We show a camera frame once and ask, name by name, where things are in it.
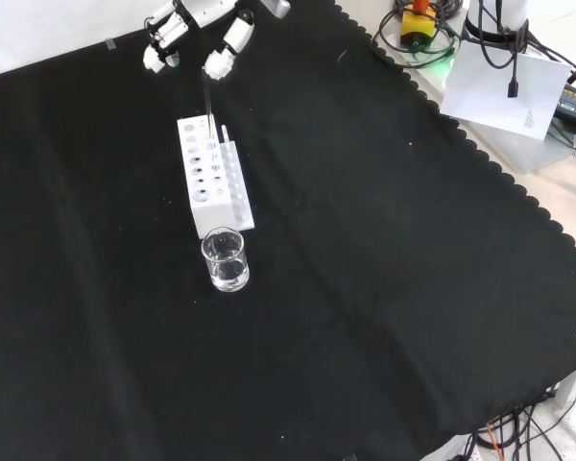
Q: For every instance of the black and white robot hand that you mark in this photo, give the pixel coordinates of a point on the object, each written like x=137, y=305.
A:
x=206, y=12

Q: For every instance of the clear glass rod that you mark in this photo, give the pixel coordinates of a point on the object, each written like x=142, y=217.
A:
x=207, y=101

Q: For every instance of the white test tube rack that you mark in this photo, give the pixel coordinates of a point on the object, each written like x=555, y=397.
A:
x=206, y=211

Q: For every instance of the clear cloth clip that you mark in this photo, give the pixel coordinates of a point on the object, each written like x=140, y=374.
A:
x=110, y=44

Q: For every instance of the yellow stop button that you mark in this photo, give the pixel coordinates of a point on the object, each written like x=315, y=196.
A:
x=417, y=26

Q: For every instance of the small glass beaker with water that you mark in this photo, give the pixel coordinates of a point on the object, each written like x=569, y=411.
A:
x=225, y=274

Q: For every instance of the black bench cloth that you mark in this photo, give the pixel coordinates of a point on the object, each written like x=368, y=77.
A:
x=365, y=240

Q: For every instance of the white paper sheet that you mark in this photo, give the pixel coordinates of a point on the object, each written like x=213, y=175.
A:
x=499, y=96

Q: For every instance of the pale base board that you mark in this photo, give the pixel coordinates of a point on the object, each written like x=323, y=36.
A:
x=533, y=153

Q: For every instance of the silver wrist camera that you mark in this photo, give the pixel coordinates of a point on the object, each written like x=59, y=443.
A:
x=279, y=7

